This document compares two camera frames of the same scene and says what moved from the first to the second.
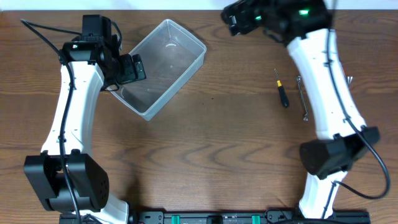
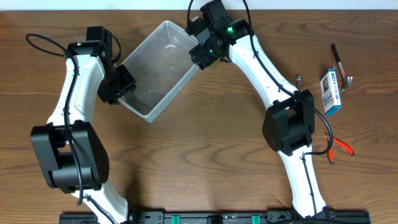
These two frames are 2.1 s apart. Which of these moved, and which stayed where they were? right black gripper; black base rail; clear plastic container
Moved: right black gripper
Stayed: clear plastic container; black base rail
